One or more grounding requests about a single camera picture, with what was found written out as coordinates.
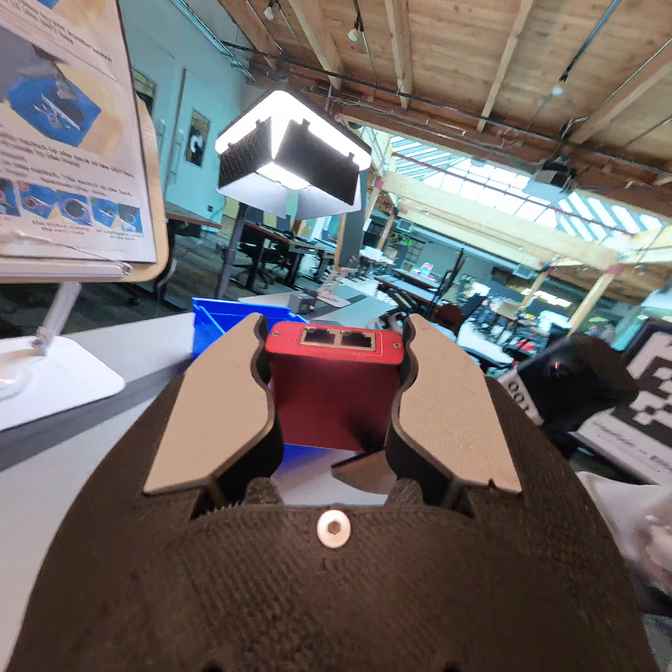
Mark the grey light stand pole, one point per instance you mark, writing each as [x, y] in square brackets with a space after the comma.
[231, 252]

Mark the grey power adapter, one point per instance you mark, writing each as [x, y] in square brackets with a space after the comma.
[301, 303]

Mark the red ethernet splitter box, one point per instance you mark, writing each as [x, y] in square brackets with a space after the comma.
[330, 399]

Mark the black framed marker sign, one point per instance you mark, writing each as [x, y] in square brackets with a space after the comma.
[656, 378]

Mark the studio light panel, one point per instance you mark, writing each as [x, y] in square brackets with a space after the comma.
[315, 162]

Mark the wooden document stand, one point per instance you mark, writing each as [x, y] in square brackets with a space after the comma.
[155, 210]

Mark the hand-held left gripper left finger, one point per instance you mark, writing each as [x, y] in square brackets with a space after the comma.
[210, 420]

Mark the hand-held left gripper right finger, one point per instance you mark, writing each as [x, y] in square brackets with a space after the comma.
[456, 420]

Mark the ceiling projector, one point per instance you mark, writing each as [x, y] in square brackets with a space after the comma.
[548, 178]

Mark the blue plastic bin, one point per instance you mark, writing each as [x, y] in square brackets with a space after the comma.
[220, 325]

